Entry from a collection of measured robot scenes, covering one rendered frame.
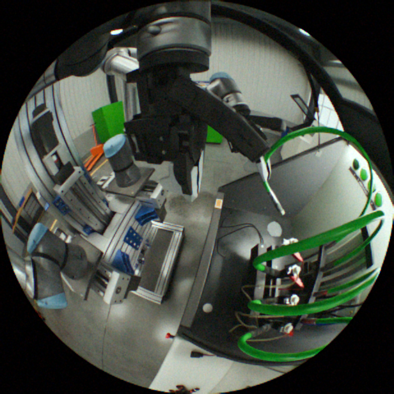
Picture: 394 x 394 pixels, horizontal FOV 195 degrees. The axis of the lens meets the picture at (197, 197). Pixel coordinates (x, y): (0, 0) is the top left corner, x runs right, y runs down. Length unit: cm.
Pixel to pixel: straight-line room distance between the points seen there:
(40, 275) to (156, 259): 109
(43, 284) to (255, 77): 712
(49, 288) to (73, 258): 18
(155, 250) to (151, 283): 34
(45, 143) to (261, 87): 692
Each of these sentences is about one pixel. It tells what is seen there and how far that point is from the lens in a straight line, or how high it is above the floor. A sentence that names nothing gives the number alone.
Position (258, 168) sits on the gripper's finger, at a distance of 30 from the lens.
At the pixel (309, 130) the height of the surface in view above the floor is 138.
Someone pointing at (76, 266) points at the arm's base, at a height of 108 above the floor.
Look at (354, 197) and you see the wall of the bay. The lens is 60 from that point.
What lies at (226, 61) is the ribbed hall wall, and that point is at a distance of 686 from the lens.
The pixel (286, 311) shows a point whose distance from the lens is 17.
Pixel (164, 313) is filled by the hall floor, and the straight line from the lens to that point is 149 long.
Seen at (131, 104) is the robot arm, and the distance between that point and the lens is 60.
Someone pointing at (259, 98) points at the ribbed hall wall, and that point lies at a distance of 681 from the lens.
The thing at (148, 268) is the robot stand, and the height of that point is 21.
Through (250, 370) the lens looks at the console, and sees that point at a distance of 49.
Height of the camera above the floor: 139
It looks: 49 degrees down
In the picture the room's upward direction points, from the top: straight up
